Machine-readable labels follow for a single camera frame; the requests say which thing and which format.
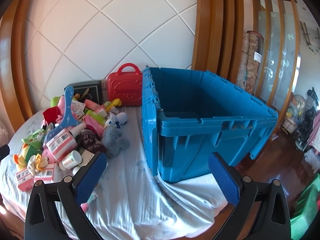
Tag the light green plush toy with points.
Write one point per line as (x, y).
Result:
(56, 102)

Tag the white cardboard box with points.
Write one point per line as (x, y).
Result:
(87, 157)

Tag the pink and green tissue pack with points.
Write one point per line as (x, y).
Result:
(96, 122)

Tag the green plastic toy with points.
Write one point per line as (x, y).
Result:
(307, 210)

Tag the white yellow flower plush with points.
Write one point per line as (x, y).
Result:
(37, 163)

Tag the pink plush toy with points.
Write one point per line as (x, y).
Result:
(51, 158)

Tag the pink wipes pack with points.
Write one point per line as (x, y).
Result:
(92, 105)

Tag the curved wooden frame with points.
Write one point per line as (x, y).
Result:
(17, 55)

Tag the wooden door frame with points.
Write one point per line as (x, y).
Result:
(215, 30)

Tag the blue boomerang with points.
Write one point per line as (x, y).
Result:
(67, 120)

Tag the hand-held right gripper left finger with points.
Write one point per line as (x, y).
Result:
(91, 177)

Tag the light blue cloth covered desktop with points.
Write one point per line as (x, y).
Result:
(150, 205)

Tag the white round toy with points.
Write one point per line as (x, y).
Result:
(122, 118)

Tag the white card packets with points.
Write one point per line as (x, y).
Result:
(78, 110)

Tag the black picture box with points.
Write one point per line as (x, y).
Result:
(92, 91)

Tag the yellow green toy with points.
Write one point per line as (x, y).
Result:
(113, 104)

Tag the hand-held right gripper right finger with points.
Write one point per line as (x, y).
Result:
(225, 180)

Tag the pile of household clutter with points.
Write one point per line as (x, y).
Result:
(302, 115)

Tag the grey plush toy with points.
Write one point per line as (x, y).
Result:
(113, 141)

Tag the white wall socket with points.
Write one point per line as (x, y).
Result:
(105, 85)

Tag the white plastic jar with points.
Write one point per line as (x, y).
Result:
(71, 160)

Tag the rolled patterned carpets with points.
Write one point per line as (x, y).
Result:
(250, 65)

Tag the large pink tissue pack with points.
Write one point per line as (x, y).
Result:
(58, 146)

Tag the dark red sock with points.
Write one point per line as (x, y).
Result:
(91, 142)

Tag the frosted glass wooden door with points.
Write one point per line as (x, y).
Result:
(277, 55)

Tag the blue plastic storage crate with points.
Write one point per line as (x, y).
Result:
(200, 140)

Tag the red toy suitcase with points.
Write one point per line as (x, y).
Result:
(125, 90)

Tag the green and yellow duck plush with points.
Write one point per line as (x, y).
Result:
(31, 147)

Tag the red fabric toy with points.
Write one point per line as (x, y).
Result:
(50, 113)

